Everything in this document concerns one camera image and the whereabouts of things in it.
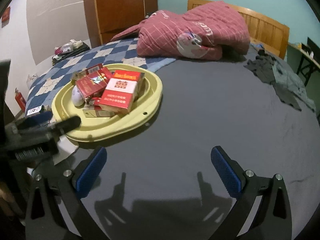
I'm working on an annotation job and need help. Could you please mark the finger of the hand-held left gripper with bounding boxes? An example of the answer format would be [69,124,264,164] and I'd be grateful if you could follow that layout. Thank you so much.
[47,116,82,137]
[15,111,53,130]

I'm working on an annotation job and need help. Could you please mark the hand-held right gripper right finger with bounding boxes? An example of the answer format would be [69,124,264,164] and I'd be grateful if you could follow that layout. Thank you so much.
[210,145,293,240]

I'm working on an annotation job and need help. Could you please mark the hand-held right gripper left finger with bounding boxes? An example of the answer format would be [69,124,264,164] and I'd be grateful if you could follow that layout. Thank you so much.
[25,145,110,240]

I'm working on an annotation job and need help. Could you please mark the purple plush toy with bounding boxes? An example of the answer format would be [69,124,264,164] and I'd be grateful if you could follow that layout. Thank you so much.
[71,85,84,107]

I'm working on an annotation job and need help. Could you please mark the white cigarette box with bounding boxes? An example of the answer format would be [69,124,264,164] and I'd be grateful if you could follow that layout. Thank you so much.
[82,104,115,118]

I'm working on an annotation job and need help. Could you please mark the shiny red carton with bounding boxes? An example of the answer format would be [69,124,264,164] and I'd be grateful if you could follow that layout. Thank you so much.
[75,69,113,98]

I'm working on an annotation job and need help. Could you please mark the large white red carton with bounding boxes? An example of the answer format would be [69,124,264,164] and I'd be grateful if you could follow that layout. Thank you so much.
[98,78,138,113]

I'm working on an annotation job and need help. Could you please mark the yellow plastic basin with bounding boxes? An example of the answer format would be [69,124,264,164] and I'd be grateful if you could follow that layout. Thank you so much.
[51,64,163,143]

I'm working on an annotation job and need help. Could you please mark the white printed packet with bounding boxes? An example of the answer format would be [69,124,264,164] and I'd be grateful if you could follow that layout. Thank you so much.
[27,106,45,116]

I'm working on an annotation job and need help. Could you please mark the red fire extinguisher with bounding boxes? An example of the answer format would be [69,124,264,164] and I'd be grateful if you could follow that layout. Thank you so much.
[14,88,27,112]

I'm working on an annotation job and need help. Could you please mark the bed with grey sheet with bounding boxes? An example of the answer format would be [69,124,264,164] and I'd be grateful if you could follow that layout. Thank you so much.
[25,42,320,240]

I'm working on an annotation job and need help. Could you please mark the black side table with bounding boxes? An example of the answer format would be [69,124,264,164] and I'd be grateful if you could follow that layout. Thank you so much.
[51,42,90,67]

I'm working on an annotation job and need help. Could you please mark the blue checkered blanket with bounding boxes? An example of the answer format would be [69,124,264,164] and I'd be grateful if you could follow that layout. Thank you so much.
[24,37,177,117]

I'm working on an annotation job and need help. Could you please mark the dark grey shorts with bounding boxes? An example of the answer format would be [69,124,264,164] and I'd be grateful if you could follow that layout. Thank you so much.
[272,81,302,111]

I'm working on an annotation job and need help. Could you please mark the black shirt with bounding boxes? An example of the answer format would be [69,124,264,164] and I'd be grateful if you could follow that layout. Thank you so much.
[244,50,277,83]

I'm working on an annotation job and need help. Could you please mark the grey-green garment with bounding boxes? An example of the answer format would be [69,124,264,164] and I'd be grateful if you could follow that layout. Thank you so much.
[271,60,317,113]

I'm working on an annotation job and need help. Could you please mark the brown wooden wardrobe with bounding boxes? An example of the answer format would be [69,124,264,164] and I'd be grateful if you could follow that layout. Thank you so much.
[82,0,158,48]

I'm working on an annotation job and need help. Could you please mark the folding desk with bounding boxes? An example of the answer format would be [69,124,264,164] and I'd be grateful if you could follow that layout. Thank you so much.
[287,42,320,87]

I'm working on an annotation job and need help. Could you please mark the pink checked quilt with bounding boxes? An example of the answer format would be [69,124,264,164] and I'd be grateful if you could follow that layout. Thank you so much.
[111,1,251,61]

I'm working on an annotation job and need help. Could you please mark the wooden headboard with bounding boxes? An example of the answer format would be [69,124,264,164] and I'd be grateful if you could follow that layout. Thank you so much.
[187,0,290,60]

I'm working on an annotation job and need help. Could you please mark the black laptop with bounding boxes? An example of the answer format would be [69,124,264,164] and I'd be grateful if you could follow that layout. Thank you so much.
[307,37,320,55]

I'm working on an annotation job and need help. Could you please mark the red wall hanging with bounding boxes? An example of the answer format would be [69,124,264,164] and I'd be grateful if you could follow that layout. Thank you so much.
[1,7,11,28]

